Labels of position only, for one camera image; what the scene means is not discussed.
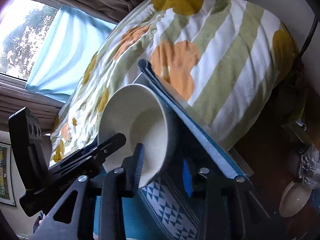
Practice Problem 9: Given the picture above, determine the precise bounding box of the framed town picture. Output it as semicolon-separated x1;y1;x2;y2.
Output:
0;142;16;207

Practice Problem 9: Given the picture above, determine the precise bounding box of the blue patterned tablecloth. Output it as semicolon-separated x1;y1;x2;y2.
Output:
132;60;244;239

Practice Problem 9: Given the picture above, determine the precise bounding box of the left brown curtain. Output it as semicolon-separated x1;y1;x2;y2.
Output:
0;82;64;132

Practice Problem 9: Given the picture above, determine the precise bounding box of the light blue sheer curtain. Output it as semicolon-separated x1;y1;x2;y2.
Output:
25;5;115;102

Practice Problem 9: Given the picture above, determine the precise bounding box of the floral striped duvet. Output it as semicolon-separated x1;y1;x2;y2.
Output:
50;0;298;165

